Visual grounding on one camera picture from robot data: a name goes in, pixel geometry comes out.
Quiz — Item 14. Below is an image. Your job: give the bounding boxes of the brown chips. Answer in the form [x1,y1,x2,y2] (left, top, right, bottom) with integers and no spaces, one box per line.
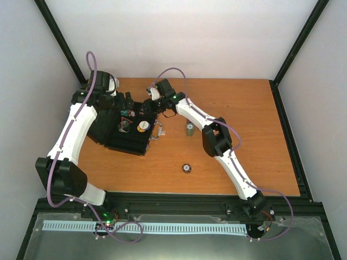
[128,110,136,117]

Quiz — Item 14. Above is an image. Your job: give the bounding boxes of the clear acrylic disc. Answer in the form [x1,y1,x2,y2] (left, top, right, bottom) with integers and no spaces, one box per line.
[118,123,131,133]

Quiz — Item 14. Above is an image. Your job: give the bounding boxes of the black poker set case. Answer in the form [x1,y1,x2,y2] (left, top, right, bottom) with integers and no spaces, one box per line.
[87,92,158,155]

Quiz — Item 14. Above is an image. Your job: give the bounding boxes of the white dealer button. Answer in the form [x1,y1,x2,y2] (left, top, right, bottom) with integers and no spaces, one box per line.
[139,121,151,131]

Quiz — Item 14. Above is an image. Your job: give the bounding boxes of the brown poker chip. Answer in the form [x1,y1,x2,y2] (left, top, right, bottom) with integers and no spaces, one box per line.
[182,164,192,173]

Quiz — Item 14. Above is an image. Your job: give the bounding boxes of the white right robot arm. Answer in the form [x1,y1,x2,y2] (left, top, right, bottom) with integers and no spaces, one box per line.
[143,79,266,218]

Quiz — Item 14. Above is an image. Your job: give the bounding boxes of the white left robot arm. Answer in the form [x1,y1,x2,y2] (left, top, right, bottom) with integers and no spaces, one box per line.
[35,70,126,218]

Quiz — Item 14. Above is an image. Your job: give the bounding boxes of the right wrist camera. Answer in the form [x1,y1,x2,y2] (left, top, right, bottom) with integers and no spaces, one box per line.
[146,87,160,101]

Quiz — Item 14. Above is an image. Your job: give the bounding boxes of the black left frame post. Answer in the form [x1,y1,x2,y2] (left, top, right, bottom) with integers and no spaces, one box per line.
[34,0,86,85]

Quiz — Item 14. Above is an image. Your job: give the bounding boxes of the black frame post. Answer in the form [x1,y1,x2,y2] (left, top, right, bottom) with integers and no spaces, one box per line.
[34,0,86,85]
[272,0,331,85]

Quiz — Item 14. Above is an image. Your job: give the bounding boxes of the white slotted cable duct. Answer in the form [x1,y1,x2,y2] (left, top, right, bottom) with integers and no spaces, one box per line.
[42,220,247,236]

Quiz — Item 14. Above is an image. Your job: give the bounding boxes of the black aluminium frame rail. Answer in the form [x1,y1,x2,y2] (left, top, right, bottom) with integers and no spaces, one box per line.
[35,191,325,217]

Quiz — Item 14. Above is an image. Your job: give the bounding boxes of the black right frame post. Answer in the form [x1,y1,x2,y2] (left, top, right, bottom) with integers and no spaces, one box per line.
[272,0,331,85]

